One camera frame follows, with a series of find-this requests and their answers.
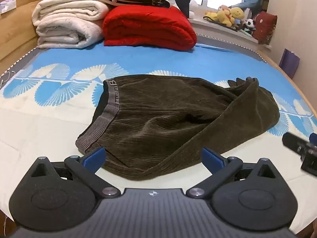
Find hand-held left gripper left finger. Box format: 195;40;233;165
29;147;121;199

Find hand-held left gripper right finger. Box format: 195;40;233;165
186;148;277;200

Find brown corduroy pants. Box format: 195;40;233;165
75;74;281;182

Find blue and white printed bedsheet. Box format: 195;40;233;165
0;41;317;233

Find purple bag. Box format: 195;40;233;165
279;49;301;78

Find dark red cushion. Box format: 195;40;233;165
253;11;278;45

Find panda plush toy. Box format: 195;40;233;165
244;18;256;34

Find cream folded blanket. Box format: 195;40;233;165
32;0;109;49

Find yellow bear plush toy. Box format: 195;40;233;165
218;7;245;28

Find red folded blanket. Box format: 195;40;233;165
102;6;197;51

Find small yellow plush toy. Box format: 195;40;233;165
205;11;220;22

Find small white box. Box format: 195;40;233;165
0;0;17;15

